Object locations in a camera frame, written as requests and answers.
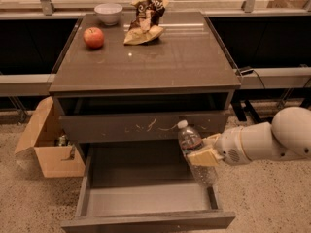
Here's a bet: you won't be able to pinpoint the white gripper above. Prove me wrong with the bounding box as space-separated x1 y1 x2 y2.
187 127 251 167

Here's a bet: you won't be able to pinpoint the clear plastic water bottle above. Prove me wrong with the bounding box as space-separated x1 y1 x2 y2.
177 120 216 188

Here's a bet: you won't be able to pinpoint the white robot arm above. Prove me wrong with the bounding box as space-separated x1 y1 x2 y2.
187 107 311 166

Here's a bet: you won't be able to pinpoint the closed scratched top drawer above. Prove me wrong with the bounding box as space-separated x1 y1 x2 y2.
59 111 228 143

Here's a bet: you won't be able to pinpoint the open grey middle drawer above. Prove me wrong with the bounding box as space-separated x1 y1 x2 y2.
61 140 235 233

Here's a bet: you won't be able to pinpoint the grey drawer cabinet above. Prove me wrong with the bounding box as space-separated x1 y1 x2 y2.
50 12 240 156

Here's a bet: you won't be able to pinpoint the black metal stand legs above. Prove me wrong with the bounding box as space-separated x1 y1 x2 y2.
231 100 266 123

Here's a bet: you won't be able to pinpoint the crumpled brown chip bag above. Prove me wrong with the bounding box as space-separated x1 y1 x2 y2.
123 0 169 45

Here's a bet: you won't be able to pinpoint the cans inside cardboard box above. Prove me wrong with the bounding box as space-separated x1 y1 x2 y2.
54 134 73 147

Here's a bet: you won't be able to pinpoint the open cardboard box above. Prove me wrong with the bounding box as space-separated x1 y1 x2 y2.
15 97 85 178

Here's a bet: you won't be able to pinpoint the red apple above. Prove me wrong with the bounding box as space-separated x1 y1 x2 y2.
83 27 104 49

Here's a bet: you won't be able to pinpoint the white bowl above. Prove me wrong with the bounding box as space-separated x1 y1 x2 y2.
94 3 122 25

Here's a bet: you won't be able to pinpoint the black cable with plug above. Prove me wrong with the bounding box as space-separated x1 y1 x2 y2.
235 65 267 89

